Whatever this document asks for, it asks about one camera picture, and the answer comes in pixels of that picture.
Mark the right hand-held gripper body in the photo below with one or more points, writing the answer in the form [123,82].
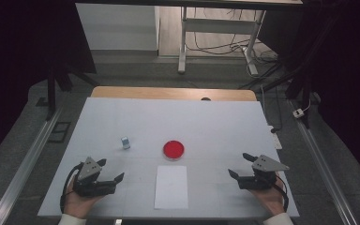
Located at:
[261,179]

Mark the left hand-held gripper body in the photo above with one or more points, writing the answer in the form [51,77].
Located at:
[89,184]

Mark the small blue white stamp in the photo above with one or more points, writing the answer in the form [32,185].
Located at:
[125,142]

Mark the round red ink pad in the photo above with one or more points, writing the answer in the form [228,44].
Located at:
[173,149]

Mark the person's right hand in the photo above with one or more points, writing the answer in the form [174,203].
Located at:
[272,200]

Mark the person's left hand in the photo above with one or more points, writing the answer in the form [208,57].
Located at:
[78,205]

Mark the white paper sheet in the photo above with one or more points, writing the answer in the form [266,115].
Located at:
[171,187]

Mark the small white plug adapter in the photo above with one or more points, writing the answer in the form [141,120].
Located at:
[298,113]

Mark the dark table grommet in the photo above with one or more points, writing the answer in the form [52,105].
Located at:
[205,99]

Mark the black metal stand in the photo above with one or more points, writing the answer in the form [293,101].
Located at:
[51,90]
[296,81]

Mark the wooden table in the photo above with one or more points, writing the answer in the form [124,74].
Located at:
[168,93]

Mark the white cabinet panel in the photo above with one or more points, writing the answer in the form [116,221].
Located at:
[115,28]

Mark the black floor socket frame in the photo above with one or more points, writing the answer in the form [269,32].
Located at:
[59,132]

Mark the aluminium floor rail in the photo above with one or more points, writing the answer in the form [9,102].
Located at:
[25,168]
[322,162]

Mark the white metal desk frame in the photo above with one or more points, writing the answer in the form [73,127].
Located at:
[218,26]

